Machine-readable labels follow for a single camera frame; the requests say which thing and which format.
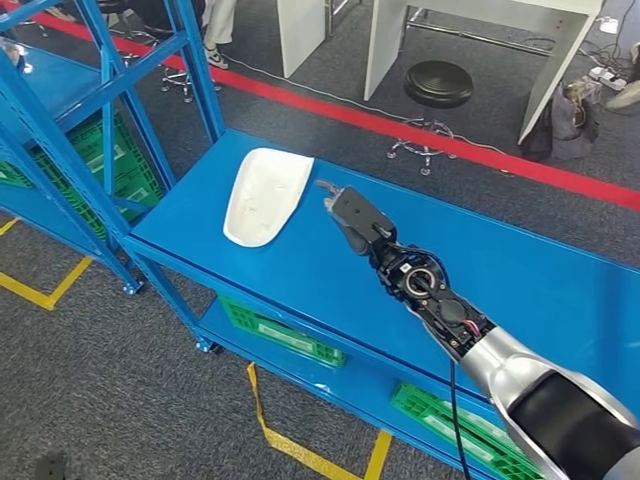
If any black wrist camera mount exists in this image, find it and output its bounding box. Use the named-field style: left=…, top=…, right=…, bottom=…
left=30, top=451, right=69, bottom=480
left=330, top=185, right=398, bottom=248

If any person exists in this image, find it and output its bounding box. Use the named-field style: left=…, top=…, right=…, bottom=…
left=201, top=0, right=239, bottom=72

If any white power strip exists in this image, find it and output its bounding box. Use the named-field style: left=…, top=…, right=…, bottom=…
left=588, top=65, right=629, bottom=93

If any yellow floor tape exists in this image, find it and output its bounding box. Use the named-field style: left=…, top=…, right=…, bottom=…
left=245, top=362, right=394, bottom=480
left=0, top=217, right=94, bottom=312

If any white desk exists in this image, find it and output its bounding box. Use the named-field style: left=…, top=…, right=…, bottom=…
left=276, top=0, right=364, bottom=79
left=363, top=0, right=605, bottom=145

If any black round stool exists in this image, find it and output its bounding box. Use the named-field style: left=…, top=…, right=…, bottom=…
left=386, top=60, right=475, bottom=178
left=131, top=0, right=223, bottom=105

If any white plastic shell part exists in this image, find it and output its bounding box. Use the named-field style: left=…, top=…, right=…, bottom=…
left=222, top=146, right=315, bottom=249

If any grey backpack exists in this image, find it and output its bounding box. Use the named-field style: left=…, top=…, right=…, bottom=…
left=519, top=78, right=601, bottom=163

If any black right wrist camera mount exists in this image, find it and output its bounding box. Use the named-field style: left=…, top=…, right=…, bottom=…
left=330, top=185, right=398, bottom=248

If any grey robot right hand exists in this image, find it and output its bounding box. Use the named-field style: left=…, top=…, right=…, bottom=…
left=315, top=179, right=374, bottom=259

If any blue metal shelf rack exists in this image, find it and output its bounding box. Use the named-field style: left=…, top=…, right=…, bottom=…
left=0, top=0, right=227, bottom=297

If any black hanging arm cable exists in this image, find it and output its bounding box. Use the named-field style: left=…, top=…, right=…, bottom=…
left=448, top=357, right=473, bottom=480

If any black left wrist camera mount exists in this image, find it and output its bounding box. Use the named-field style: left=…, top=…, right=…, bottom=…
left=30, top=451, right=69, bottom=480

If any blue metal workbench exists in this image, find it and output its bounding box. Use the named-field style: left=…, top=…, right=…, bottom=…
left=121, top=127, right=640, bottom=480

